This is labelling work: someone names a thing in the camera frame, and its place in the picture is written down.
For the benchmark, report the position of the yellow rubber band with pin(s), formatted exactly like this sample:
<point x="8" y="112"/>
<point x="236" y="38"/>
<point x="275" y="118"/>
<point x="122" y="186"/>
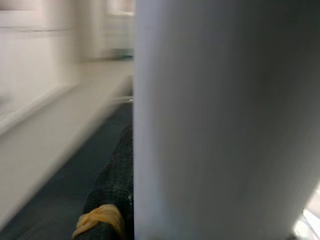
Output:
<point x="100" y="217"/>

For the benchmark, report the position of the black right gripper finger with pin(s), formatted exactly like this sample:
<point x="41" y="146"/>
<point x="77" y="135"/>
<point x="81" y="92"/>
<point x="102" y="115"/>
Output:
<point x="112" y="185"/>

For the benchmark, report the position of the white plastic table leg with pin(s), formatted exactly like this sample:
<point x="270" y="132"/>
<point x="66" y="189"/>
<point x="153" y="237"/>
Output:
<point x="225" y="112"/>

